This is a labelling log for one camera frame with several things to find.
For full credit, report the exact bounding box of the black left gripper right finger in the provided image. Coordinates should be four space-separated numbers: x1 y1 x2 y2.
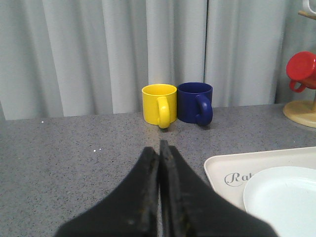
159 140 277 237

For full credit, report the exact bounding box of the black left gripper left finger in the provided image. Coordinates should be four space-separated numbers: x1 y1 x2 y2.
56 147 159 237

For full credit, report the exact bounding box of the white round plate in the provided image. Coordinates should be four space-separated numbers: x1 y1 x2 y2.
243 166 316 237

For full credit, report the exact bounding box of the beige rabbit serving tray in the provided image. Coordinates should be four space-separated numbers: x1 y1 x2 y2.
204 147 316 210

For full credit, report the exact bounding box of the dark blue mug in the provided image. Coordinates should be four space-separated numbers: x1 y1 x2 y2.
177 82 213 126

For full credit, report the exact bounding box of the yellow mug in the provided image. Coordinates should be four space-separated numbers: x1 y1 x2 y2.
142 84 177 129

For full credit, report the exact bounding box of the wooden mug tree stand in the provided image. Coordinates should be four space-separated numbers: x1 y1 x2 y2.
282 0 316 128

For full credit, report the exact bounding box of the grey pleated curtain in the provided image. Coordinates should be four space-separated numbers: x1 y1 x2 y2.
0 0 316 120

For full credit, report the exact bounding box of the red mug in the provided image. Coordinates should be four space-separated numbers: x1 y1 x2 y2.
286 51 316 93

